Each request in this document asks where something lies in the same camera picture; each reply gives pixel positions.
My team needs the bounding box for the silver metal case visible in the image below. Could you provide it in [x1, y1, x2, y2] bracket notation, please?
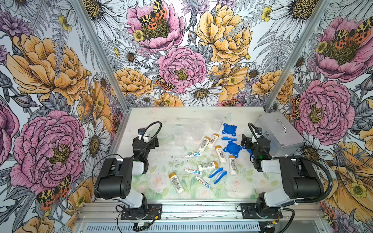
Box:
[254, 112, 305, 157]

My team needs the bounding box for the blue lid upper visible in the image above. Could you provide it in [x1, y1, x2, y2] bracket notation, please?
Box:
[221, 123, 237, 136]

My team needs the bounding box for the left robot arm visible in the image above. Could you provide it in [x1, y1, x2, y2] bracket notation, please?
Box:
[94, 128, 159, 219]

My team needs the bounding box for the toothpaste tube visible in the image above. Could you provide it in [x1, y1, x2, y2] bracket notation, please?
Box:
[185, 152, 202, 158]
[195, 176, 211, 189]
[184, 169, 202, 176]

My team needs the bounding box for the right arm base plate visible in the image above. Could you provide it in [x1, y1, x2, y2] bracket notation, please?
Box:
[237, 203, 283, 219]

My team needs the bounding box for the blue lid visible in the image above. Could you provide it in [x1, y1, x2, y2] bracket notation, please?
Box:
[221, 123, 237, 136]
[223, 141, 242, 158]

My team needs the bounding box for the white bottle yellow cap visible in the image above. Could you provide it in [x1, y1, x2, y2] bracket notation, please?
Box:
[229, 155, 237, 175]
[215, 146, 227, 164]
[207, 134, 220, 149]
[198, 161, 219, 171]
[198, 136, 210, 152]

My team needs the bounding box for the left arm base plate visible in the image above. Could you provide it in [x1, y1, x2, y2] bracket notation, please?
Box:
[120, 203, 163, 221]

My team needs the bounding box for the blue lid lower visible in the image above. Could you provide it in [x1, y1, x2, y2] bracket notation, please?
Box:
[223, 141, 242, 158]

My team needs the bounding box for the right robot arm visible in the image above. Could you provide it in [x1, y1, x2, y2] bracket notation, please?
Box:
[241, 135, 325, 218]

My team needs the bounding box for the white bottle near front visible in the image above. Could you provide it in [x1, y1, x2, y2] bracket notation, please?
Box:
[169, 173, 184, 194]

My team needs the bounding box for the clear plastic cup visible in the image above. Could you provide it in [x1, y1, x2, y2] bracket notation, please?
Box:
[209, 118, 223, 132]
[173, 125, 187, 147]
[190, 120, 205, 141]

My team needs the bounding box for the blue toothbrush case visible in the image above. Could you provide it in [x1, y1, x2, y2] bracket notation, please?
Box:
[221, 136, 237, 141]
[214, 170, 227, 184]
[209, 168, 223, 179]

